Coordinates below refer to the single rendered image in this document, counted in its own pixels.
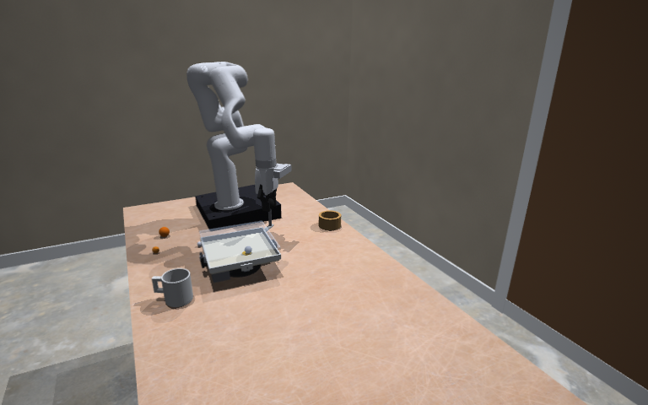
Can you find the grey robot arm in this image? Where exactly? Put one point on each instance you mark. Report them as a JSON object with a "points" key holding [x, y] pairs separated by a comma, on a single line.
{"points": [[227, 79]]}

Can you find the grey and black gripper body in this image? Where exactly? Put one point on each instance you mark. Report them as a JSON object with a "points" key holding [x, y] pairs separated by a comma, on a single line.
{"points": [[265, 178]]}

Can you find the grey mug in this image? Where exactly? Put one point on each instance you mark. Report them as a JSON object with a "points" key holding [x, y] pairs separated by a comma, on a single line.
{"points": [[176, 294]]}

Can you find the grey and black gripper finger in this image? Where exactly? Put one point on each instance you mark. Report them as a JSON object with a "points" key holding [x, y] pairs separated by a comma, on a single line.
{"points": [[264, 200], [272, 195]]}

